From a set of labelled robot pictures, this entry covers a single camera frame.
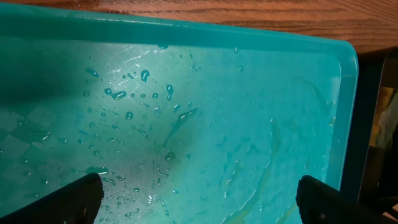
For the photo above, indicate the black water tray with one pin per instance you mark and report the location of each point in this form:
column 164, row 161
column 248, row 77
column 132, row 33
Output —
column 370, row 169

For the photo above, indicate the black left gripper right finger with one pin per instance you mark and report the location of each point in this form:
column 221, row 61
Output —
column 318, row 203

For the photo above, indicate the green yellow sponge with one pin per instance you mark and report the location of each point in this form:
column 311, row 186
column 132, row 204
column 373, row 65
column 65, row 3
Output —
column 385, row 95

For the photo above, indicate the blue plastic tray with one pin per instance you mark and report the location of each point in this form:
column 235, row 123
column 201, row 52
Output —
column 184, row 122

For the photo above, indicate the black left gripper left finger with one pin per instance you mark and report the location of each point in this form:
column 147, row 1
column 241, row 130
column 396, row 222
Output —
column 77, row 202

